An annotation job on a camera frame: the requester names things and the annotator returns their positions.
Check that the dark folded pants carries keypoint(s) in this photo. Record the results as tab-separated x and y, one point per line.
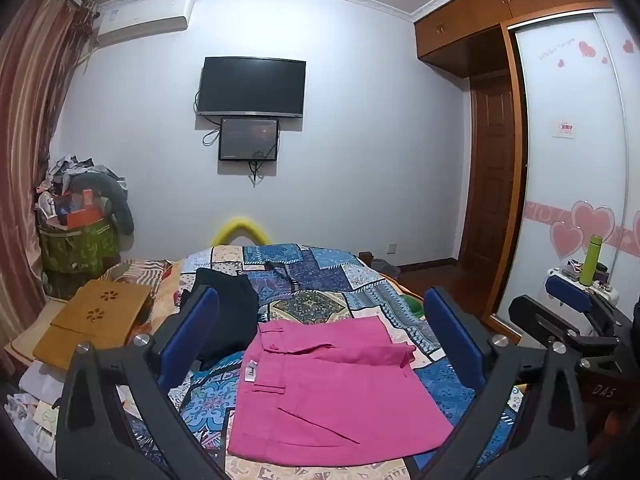
227	310

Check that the pile of clothes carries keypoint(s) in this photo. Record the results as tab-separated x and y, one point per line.
70	170

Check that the striped orange cloth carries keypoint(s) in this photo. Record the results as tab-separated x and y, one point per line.
135	272

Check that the wall-mounted black television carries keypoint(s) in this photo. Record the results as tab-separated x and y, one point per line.
252	86

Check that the green fabric storage bag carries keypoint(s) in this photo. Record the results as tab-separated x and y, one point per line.
80	247

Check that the wooden overhead cabinet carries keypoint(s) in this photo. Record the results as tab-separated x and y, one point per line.
480	15

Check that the pile of white papers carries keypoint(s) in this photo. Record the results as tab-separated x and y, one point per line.
35	410

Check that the orange box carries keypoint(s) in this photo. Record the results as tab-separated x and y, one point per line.
80	212

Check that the striped red curtain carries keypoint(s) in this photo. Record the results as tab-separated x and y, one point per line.
25	160

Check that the small black wall monitor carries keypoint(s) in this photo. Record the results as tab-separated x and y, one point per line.
248	139

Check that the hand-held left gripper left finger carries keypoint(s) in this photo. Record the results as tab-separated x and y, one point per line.
199	331

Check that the wall socket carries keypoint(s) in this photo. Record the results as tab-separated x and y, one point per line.
391	248

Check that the white air conditioner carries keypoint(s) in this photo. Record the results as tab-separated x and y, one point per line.
145	19

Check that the green bottle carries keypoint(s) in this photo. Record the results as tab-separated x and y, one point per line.
590	257

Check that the grey cushion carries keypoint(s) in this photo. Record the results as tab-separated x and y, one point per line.
117	195

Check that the white nightstand with clutter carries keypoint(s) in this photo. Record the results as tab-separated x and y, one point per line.
565	272

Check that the red and white door sticker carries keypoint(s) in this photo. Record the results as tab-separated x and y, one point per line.
564	128

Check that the patchwork printed blanket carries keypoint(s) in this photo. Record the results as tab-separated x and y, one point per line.
320	290

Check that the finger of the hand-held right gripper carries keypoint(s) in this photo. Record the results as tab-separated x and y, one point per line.
570	291
542	317

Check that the wooden lap desk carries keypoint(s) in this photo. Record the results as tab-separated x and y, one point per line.
90	322

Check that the pink pants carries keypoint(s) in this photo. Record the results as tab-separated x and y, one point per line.
325	395

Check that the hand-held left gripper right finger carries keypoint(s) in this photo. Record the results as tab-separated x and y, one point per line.
452	336

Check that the yellow foam tube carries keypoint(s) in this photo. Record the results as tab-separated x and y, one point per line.
240	230

